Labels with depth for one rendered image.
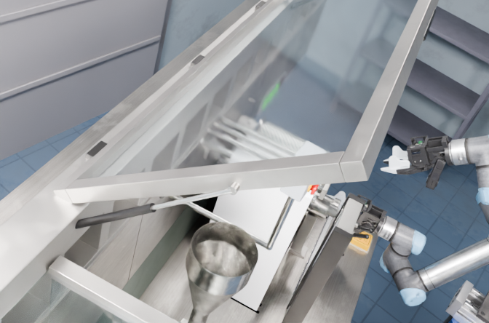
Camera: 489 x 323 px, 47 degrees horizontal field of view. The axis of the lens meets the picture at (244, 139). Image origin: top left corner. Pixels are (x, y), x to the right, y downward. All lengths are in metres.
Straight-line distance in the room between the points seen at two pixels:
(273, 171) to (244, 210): 0.85
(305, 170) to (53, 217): 0.45
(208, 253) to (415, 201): 2.91
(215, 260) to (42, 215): 0.44
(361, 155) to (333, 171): 0.04
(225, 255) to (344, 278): 0.88
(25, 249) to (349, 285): 1.35
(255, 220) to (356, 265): 0.64
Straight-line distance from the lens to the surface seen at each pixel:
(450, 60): 4.54
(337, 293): 2.03
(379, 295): 3.36
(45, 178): 1.35
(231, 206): 1.61
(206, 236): 1.23
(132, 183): 0.89
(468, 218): 4.20
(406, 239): 1.99
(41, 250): 0.95
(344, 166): 0.71
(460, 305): 2.48
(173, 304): 1.82
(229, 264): 1.27
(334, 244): 1.45
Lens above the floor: 2.41
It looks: 38 degrees down
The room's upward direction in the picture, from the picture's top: 19 degrees clockwise
